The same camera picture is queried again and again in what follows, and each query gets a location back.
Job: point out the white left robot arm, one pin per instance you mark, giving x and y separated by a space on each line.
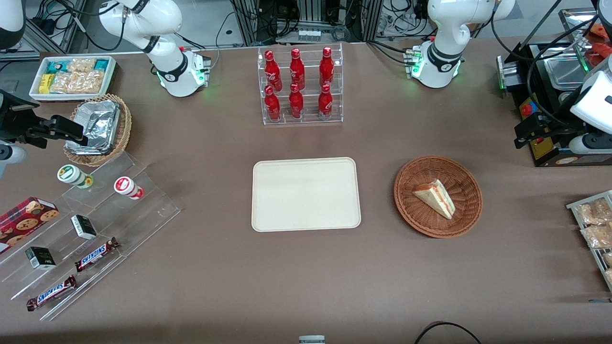
442 28

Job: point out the grey box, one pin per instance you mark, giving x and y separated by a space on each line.
311 339

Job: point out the triangular sandwich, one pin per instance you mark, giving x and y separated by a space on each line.
436 198

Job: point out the red cola bottle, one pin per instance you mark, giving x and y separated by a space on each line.
296 102
325 102
272 105
272 69
297 69
326 67

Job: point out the yellow snack packet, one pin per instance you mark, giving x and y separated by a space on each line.
46 83

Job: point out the Snickers chocolate bar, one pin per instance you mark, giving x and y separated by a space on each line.
51 293
95 254

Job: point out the clear pastry packet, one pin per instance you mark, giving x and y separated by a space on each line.
593 212
607 259
608 276
597 236

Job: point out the silver foil container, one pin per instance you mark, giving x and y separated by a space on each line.
98 124

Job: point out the black food warmer machine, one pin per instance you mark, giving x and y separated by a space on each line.
533 71

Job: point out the white rectangular snack bin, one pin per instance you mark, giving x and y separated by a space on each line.
34 94

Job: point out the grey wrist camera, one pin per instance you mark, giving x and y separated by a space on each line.
590 144
10 157

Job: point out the red lid cup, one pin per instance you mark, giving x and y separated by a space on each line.
125 185

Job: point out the white power strip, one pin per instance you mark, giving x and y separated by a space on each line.
309 34

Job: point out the small black white box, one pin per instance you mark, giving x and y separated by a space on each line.
40 258
83 227

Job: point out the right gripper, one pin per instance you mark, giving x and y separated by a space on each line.
14 125

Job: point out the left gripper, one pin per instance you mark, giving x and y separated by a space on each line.
554 123

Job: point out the steel warmer pan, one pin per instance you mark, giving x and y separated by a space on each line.
564 71

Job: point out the clear acrylic stepped stand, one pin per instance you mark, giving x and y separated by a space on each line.
143 210

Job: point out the clear rice cracker packet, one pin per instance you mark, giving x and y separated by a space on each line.
81 65
92 82
64 82

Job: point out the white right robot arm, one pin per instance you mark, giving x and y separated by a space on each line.
167 62

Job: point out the cream rectangular tray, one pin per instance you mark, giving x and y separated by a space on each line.
306 195

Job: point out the tray of packaged crackers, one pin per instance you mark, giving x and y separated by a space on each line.
573 206

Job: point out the teal snack packet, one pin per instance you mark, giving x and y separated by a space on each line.
56 67
101 65

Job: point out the clear acrylic bottle rack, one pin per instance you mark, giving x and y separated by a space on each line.
308 117

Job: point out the light wicker basket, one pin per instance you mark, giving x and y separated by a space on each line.
124 129

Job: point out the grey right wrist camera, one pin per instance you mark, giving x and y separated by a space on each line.
10 157

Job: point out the red cookie box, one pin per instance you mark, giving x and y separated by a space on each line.
24 222

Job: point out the round brown wicker basket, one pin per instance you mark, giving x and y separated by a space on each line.
416 215

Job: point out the green lid cup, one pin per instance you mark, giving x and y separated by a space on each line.
69 174

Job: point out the aluminium frame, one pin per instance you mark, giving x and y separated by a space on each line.
246 21

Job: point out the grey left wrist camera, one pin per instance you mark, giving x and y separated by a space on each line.
590 144

